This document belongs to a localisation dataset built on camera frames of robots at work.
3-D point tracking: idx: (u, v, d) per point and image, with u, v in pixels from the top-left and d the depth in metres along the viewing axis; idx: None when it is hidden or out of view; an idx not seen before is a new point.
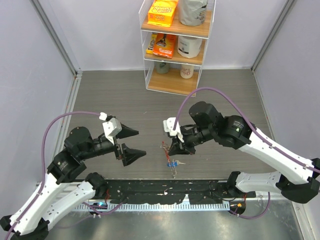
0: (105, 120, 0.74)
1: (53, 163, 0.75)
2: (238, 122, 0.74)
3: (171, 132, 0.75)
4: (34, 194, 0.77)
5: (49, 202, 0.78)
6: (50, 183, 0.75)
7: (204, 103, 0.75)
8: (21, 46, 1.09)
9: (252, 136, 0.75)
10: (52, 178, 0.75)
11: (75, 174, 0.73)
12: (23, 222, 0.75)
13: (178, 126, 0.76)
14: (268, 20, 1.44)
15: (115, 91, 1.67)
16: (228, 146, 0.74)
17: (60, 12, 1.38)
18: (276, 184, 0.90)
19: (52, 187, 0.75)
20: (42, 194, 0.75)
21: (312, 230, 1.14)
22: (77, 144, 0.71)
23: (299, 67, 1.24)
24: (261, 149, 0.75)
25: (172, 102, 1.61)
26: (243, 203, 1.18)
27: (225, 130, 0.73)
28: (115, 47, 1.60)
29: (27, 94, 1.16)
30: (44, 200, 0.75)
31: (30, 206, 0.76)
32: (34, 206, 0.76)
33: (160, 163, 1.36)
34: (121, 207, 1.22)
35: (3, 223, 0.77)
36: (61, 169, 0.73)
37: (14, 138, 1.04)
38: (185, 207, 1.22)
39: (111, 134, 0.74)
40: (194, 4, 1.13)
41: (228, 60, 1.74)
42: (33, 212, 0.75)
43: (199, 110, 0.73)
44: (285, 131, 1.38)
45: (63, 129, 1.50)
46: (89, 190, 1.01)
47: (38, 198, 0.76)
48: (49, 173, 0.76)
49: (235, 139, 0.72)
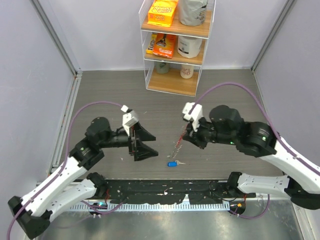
0: (126, 111, 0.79)
1: (75, 147, 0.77)
2: (264, 130, 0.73)
3: (185, 115, 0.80)
4: (53, 175, 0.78)
5: (65, 186, 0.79)
6: (71, 166, 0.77)
7: (227, 107, 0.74)
8: (21, 46, 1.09)
9: (277, 144, 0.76)
10: (74, 162, 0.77)
11: (94, 161, 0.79)
12: (37, 202, 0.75)
13: (195, 113, 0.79)
14: (268, 20, 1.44)
15: (115, 91, 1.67)
16: (251, 154, 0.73)
17: (60, 13, 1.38)
18: (284, 190, 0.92)
19: (72, 170, 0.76)
20: (61, 176, 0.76)
21: (312, 230, 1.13)
22: (97, 132, 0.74)
23: (299, 67, 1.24)
24: (285, 160, 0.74)
25: (172, 102, 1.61)
26: (243, 203, 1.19)
27: (250, 138, 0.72)
28: (116, 47, 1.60)
29: (28, 94, 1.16)
30: (62, 181, 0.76)
31: (46, 186, 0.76)
32: (51, 186, 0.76)
33: (160, 163, 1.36)
34: (121, 207, 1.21)
35: (13, 205, 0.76)
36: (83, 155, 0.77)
37: (14, 138, 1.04)
38: (185, 207, 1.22)
39: (127, 124, 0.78)
40: (194, 4, 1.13)
41: (228, 60, 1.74)
42: (50, 192, 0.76)
43: (223, 115, 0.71)
44: (285, 131, 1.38)
45: (63, 129, 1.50)
46: (91, 188, 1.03)
47: (57, 179, 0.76)
48: (71, 156, 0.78)
49: (259, 147, 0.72)
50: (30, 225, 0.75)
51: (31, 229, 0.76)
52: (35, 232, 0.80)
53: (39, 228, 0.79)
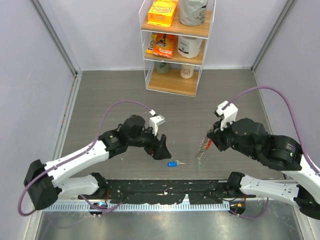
0: (154, 114, 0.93)
1: (106, 132, 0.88)
2: (291, 146, 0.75)
3: (218, 109, 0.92)
4: (80, 151, 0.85)
5: (85, 164, 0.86)
6: (98, 146, 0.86)
7: (252, 121, 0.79)
8: (21, 47, 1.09)
9: (302, 160, 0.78)
10: (101, 145, 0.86)
11: (118, 150, 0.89)
12: (60, 171, 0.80)
13: (227, 111, 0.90)
14: (268, 20, 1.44)
15: (115, 91, 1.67)
16: (278, 168, 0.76)
17: (60, 13, 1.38)
18: (294, 199, 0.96)
19: (100, 150, 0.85)
20: (88, 153, 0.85)
21: (312, 230, 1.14)
22: (134, 126, 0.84)
23: (299, 67, 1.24)
24: (308, 176, 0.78)
25: (172, 102, 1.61)
26: (243, 203, 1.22)
27: (276, 153, 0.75)
28: (116, 47, 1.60)
29: (28, 94, 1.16)
30: (88, 159, 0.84)
31: (74, 158, 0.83)
32: (77, 159, 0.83)
33: (160, 163, 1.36)
34: (120, 207, 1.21)
35: (35, 168, 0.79)
36: (110, 143, 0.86)
37: (14, 138, 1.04)
38: (185, 207, 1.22)
39: (157, 123, 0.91)
40: (194, 4, 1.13)
41: (228, 60, 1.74)
42: (74, 165, 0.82)
43: (248, 130, 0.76)
44: (285, 131, 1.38)
45: (63, 129, 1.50)
46: (94, 185, 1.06)
47: (84, 155, 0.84)
48: (100, 140, 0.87)
49: (285, 162, 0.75)
50: (44, 192, 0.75)
51: (42, 197, 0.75)
52: (42, 204, 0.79)
53: (47, 200, 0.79)
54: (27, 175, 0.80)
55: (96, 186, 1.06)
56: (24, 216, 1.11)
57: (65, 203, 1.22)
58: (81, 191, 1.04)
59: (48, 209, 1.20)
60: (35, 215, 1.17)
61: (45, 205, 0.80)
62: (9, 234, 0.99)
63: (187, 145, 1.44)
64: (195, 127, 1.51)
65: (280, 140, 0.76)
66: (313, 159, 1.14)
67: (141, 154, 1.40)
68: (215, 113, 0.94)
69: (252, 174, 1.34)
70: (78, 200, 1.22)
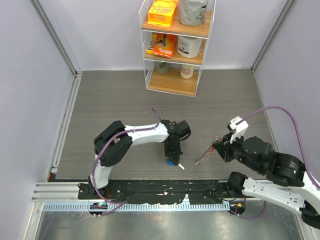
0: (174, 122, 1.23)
1: (167, 120, 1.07)
2: (295, 164, 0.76)
3: (231, 124, 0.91)
4: (148, 126, 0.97)
5: (149, 139, 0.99)
6: (161, 128, 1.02)
7: (260, 141, 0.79)
8: (20, 47, 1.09)
9: (304, 176, 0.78)
10: (163, 128, 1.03)
11: (173, 137, 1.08)
12: (135, 135, 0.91)
13: (240, 126, 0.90)
14: (268, 20, 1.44)
15: (115, 91, 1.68)
16: (282, 184, 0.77)
17: (60, 13, 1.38)
18: (300, 209, 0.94)
19: (163, 130, 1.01)
20: (155, 130, 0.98)
21: (312, 230, 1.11)
22: (188, 128, 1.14)
23: (299, 67, 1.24)
24: (310, 191, 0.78)
25: (173, 102, 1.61)
26: (242, 203, 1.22)
27: (280, 171, 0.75)
28: (116, 47, 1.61)
29: (28, 94, 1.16)
30: (154, 133, 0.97)
31: (146, 129, 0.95)
32: (148, 131, 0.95)
33: (160, 163, 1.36)
34: (121, 207, 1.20)
35: (115, 127, 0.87)
36: (171, 127, 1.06)
37: (14, 138, 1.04)
38: (185, 207, 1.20)
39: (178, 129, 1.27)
40: (194, 4, 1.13)
41: (228, 60, 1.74)
42: (145, 134, 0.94)
43: (256, 148, 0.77)
44: (285, 131, 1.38)
45: (63, 129, 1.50)
46: (105, 182, 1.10)
47: (152, 130, 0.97)
48: (161, 124, 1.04)
49: (289, 179, 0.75)
50: (123, 148, 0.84)
51: (117, 153, 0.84)
52: (109, 163, 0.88)
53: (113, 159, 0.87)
54: (103, 132, 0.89)
55: (106, 183, 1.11)
56: (24, 216, 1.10)
57: (65, 203, 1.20)
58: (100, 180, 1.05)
59: (48, 209, 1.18)
60: (35, 215, 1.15)
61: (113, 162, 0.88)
62: (9, 233, 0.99)
63: (187, 145, 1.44)
64: (194, 127, 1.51)
65: (284, 158, 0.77)
66: (313, 158, 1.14)
67: (141, 154, 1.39)
68: (227, 125, 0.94)
69: (251, 175, 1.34)
70: (78, 200, 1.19)
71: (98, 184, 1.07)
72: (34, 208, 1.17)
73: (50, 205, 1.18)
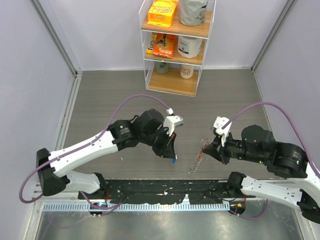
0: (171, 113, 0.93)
1: (118, 121, 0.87)
2: (297, 154, 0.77)
3: (218, 129, 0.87)
4: (85, 142, 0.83)
5: (90, 157, 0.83)
6: (105, 139, 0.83)
7: (261, 129, 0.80)
8: (20, 47, 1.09)
9: (307, 168, 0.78)
10: (108, 137, 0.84)
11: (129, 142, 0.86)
12: (62, 162, 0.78)
13: (226, 129, 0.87)
14: (268, 20, 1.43)
15: (115, 91, 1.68)
16: (284, 175, 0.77)
17: (60, 13, 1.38)
18: (297, 203, 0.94)
19: (106, 143, 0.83)
20: (93, 145, 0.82)
21: (312, 230, 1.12)
22: (152, 119, 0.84)
23: (299, 67, 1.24)
24: (313, 183, 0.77)
25: (172, 102, 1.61)
26: (243, 203, 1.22)
27: (282, 161, 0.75)
28: (116, 47, 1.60)
29: (28, 94, 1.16)
30: (93, 150, 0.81)
31: (76, 150, 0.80)
32: (82, 151, 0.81)
33: (160, 164, 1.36)
34: (120, 207, 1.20)
35: (39, 157, 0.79)
36: (122, 132, 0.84)
37: (14, 138, 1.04)
38: (185, 207, 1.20)
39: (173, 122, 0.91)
40: (194, 4, 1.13)
41: (228, 60, 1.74)
42: (77, 156, 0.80)
43: (257, 137, 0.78)
44: (285, 131, 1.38)
45: (63, 129, 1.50)
46: (96, 185, 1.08)
47: (89, 146, 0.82)
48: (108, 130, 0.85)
49: (291, 169, 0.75)
50: (46, 183, 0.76)
51: (45, 187, 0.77)
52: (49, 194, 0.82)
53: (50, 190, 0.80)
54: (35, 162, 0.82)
55: (98, 186, 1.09)
56: (24, 216, 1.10)
57: (65, 203, 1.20)
58: (85, 186, 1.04)
59: (48, 209, 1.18)
60: (35, 215, 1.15)
61: (46, 194, 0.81)
62: (9, 233, 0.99)
63: (187, 145, 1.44)
64: (194, 127, 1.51)
65: (286, 148, 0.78)
66: (313, 158, 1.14)
67: (141, 154, 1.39)
68: (213, 132, 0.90)
69: (251, 175, 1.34)
70: (78, 200, 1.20)
71: (85, 190, 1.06)
72: (34, 208, 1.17)
73: (50, 205, 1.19)
